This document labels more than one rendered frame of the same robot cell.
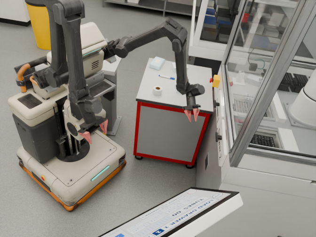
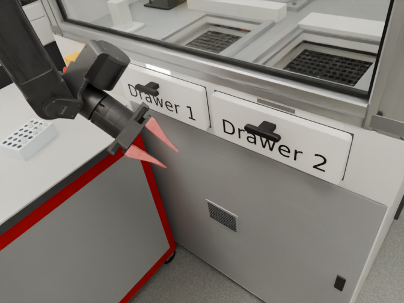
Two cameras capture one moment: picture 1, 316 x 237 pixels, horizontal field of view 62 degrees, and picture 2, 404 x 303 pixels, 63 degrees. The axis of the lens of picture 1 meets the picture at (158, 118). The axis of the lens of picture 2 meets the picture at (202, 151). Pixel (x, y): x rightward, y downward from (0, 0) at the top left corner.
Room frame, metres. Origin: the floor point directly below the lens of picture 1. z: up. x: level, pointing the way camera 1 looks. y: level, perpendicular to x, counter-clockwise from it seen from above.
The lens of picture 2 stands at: (0.87, 0.06, 1.30)
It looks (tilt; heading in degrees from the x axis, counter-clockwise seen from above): 41 degrees down; 314
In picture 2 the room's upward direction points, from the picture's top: 9 degrees counter-clockwise
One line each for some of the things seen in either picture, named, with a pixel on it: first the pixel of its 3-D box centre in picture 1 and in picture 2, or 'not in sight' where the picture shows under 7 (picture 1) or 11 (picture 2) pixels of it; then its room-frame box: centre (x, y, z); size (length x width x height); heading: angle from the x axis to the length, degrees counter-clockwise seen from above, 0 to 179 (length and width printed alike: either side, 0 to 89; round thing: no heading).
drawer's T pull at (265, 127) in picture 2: (218, 137); (265, 129); (1.11, -0.37, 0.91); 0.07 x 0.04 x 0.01; 178
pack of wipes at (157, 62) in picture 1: (157, 63); not in sight; (2.04, 0.08, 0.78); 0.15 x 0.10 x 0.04; 165
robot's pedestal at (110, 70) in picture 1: (104, 95); not in sight; (1.98, 0.55, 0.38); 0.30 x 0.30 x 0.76; 88
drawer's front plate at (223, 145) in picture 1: (221, 141); (272, 134); (1.11, -0.39, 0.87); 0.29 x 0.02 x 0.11; 178
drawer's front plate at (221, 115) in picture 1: (219, 108); (160, 94); (1.42, -0.40, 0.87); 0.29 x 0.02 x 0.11; 178
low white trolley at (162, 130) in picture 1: (170, 115); (52, 219); (1.84, -0.12, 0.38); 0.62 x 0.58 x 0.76; 178
